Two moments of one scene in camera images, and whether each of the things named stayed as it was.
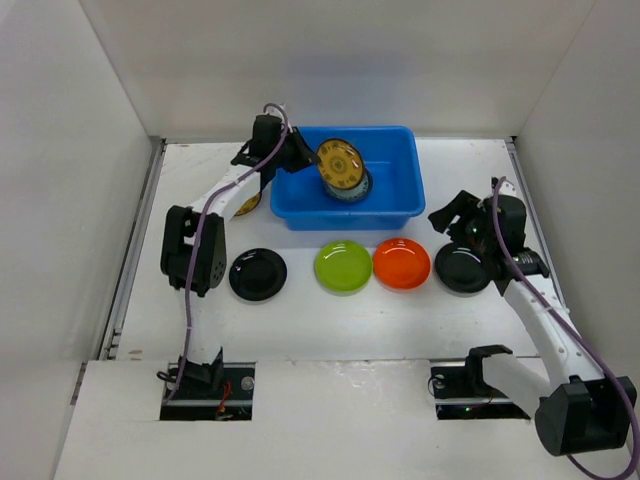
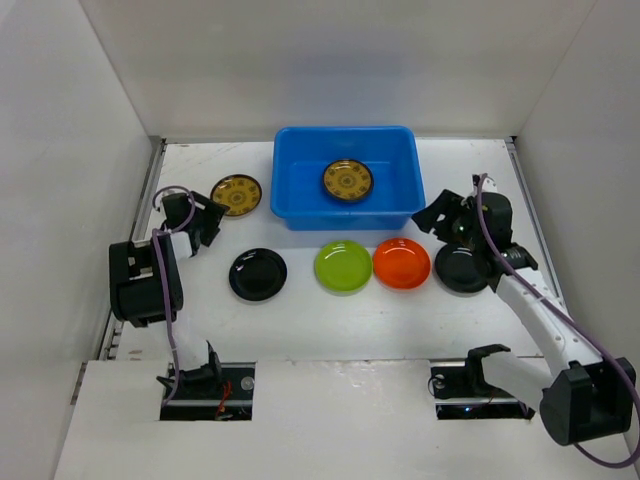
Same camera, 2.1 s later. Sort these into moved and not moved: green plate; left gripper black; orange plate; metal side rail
Moved: left gripper black
Not moved: green plate; orange plate; metal side rail
